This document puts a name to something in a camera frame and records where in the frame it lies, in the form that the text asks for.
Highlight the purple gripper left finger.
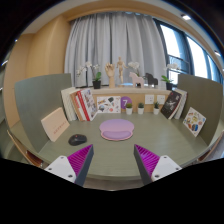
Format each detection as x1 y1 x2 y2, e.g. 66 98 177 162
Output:
46 145 94 186

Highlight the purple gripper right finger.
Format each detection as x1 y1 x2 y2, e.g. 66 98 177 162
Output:
134 144 181 185

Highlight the black computer mouse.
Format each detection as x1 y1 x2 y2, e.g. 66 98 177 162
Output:
68 134 87 146

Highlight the purple mouse pad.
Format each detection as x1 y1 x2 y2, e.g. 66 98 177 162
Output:
99 119 134 141

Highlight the small potted plant right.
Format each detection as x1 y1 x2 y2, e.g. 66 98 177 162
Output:
153 101 160 115

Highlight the small potted plant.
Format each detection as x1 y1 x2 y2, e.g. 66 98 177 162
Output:
126 103 133 115
138 102 144 115
153 101 160 115

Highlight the colourful illustrated book right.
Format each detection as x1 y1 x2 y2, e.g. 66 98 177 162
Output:
183 107 206 137

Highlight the small potted plant middle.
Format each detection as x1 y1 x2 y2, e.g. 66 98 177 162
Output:
138 102 144 115

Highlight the black book on right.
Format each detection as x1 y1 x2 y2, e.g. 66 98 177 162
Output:
161 91 182 119

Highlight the small potted plant left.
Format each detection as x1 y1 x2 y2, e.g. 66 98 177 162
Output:
126 103 133 115

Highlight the red and white book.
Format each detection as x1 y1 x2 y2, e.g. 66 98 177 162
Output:
78 88 97 121

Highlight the illustrated white card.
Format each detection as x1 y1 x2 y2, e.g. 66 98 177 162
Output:
97 96 121 113

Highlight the wooden shelf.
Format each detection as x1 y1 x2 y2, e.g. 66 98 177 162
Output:
92 87 170 112

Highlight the white book on left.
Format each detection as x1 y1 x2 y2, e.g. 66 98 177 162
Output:
61 87 77 121

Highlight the purple round number sign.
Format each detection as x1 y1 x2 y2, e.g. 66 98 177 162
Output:
121 96 132 109

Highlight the green left partition panel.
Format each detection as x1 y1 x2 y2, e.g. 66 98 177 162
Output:
14 73 72 152

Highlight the green partition panel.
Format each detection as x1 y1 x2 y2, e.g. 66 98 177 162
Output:
14 73 72 152
177 74 223 145

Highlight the white orchid right pot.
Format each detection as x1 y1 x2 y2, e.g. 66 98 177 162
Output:
161 63 180 91

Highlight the white orchid pot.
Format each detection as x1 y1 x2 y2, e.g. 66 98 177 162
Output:
76 61 101 83
161 63 180 91

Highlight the black horse figure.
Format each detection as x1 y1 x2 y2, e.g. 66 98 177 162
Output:
145 73 158 88

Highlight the green right partition panel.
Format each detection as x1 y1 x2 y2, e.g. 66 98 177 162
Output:
177 74 223 145

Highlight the white orchid left pot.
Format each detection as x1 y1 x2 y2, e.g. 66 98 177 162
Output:
76 61 101 83

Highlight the pink horse figure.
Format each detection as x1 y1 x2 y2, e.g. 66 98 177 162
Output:
129 72 144 88

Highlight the white orchid middle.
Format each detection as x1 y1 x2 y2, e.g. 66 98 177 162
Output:
128 62 140 77

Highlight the wooden hand model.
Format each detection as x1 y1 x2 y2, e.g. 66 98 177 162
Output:
105 63 115 88

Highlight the wooden mannequin figure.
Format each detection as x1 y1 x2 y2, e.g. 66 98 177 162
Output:
116 57 127 82

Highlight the grey curtain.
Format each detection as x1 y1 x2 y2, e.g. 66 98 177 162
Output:
65 12 166 87

